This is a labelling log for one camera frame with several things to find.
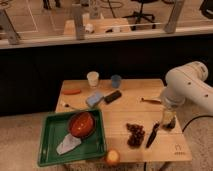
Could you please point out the green plastic tray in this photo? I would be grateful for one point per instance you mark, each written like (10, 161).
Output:
(54, 130)

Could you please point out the yellow apple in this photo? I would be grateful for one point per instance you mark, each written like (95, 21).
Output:
(112, 157)

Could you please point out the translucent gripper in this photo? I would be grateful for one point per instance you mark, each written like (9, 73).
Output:
(168, 121)

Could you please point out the blue cup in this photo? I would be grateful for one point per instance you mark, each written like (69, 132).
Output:
(116, 81)

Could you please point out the white crumpled cloth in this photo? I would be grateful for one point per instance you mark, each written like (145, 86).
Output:
(69, 143)

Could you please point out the black office chair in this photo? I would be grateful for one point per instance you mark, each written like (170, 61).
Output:
(139, 15)

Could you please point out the white paper cup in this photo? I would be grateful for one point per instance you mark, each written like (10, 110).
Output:
(93, 79)

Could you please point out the brown wooden spoon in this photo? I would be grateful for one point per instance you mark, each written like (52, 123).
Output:
(154, 101)

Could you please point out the black handled knife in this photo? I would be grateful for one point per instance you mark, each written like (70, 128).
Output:
(152, 135)

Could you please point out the blue sponge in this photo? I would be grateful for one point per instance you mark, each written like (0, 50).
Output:
(94, 99)

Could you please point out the bunch of dark grapes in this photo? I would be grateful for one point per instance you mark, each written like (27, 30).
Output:
(137, 135)

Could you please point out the red bowl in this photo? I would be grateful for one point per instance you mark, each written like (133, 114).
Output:
(81, 125)

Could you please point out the black rectangular block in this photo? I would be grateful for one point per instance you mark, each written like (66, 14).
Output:
(113, 96)

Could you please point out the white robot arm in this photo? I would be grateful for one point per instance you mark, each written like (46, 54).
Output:
(185, 82)

